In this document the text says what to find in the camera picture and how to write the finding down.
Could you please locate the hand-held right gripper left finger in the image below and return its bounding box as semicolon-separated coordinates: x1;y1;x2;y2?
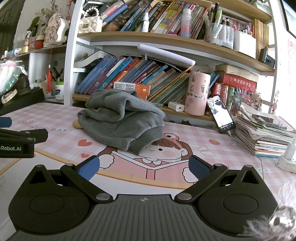
30;155;114;205

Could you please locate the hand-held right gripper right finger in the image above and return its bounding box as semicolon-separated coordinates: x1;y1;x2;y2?
174;155;266;205

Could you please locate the grey hoodie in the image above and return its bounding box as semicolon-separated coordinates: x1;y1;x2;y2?
77;89;166;155

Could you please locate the beige woven band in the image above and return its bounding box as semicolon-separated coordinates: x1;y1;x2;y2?
1;89;18;104

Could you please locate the black box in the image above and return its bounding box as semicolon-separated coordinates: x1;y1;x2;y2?
0;87;46;110

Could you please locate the pink checkered cartoon desk mat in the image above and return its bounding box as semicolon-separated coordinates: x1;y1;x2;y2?
0;103;296;216

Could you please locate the dark brown ornament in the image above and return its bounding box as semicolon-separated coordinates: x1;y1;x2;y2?
14;74;31;95

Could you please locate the plastic bag with pink plush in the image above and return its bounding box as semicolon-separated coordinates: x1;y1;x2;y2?
0;60;26;93

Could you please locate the white jar with green lid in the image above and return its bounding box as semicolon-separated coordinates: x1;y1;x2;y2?
54;82;65;101

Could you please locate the black smartphone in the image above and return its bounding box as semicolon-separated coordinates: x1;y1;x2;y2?
206;95;236;134

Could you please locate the red tube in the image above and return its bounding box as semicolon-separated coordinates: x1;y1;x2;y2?
47;65;53;92

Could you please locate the white charger adapter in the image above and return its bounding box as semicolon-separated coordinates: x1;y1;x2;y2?
168;101;185;112

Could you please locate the bunch of pens and brushes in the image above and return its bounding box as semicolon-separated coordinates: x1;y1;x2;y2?
51;67;64;83

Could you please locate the pink cylindrical tumbler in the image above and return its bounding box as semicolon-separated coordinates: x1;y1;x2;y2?
184;71;211;116

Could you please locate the stack of papers and notebooks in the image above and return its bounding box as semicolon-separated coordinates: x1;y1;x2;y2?
232;102;296;158

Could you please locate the white bookshelf with wooden shelves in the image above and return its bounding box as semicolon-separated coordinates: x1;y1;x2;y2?
14;0;281;123

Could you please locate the colourful cartoon sticker sheet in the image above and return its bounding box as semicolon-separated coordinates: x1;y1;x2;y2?
231;90;263;116

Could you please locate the white desk lamp base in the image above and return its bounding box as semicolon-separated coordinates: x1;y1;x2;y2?
275;139;296;173

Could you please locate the row of red thick books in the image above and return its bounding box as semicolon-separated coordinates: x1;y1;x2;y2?
210;70;258;109

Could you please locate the fluffy glitter charm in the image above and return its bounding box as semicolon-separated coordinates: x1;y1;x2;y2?
245;181;296;241

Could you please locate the row of blue leaning books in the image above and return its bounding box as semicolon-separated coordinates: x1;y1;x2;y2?
75;56;220;105

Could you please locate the white ceramic figurine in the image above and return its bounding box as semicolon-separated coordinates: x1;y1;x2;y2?
43;14;70;47

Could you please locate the potted plant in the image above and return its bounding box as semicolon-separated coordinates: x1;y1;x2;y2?
28;2;61;36

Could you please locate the white lamp bar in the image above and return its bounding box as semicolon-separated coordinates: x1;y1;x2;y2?
137;44;196;68

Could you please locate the white quilted handbag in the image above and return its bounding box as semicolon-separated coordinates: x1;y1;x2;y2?
79;6;103;34

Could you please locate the white storage box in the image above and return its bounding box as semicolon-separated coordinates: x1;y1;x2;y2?
233;30;257;59

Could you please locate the clear pen holder with pens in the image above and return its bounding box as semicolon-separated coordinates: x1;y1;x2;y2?
205;2;234;49

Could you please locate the row of tan books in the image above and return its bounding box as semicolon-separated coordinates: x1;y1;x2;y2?
251;19;270;59

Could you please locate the pink blue bottle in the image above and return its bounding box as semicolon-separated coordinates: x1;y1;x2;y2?
181;9;192;38

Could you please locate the white spray bottle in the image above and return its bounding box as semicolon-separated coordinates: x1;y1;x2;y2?
141;12;150;32

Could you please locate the row of thin colourful books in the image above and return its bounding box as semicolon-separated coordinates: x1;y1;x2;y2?
102;0;208;39

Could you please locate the dark framed picture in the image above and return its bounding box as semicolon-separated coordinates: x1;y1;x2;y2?
280;0;296;39

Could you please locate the small black frame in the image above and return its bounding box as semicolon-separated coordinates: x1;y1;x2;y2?
258;47;275;69

